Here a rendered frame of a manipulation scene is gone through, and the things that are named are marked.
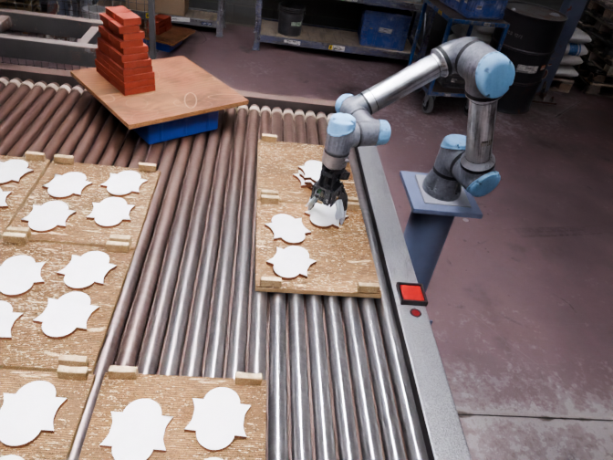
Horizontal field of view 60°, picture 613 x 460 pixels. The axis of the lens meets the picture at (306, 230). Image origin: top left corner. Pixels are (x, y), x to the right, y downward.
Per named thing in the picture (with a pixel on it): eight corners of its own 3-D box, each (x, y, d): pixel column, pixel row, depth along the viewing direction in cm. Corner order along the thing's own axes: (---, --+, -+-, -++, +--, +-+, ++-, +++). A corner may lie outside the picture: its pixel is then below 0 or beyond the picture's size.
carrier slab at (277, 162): (345, 151, 214) (346, 147, 213) (359, 210, 181) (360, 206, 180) (257, 142, 209) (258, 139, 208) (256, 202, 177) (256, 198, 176)
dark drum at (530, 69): (517, 92, 564) (552, 5, 511) (539, 118, 517) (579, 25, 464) (463, 86, 557) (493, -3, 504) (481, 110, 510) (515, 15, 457)
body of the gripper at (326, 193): (308, 200, 164) (315, 166, 156) (321, 188, 170) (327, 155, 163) (331, 209, 161) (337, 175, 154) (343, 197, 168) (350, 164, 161)
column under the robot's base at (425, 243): (418, 313, 278) (472, 171, 226) (434, 373, 248) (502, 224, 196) (346, 308, 274) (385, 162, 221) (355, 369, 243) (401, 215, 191)
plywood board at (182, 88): (182, 59, 239) (182, 55, 238) (248, 104, 212) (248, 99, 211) (70, 75, 210) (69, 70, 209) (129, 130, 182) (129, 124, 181)
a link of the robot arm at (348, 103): (465, 18, 166) (327, 95, 165) (486, 32, 158) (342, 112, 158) (468, 49, 174) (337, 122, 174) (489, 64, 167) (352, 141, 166)
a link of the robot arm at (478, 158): (476, 170, 199) (490, 33, 159) (501, 193, 189) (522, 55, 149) (448, 182, 197) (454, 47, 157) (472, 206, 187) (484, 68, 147)
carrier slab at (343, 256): (359, 212, 181) (360, 208, 180) (380, 298, 148) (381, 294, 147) (256, 203, 176) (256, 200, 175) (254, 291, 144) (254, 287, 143)
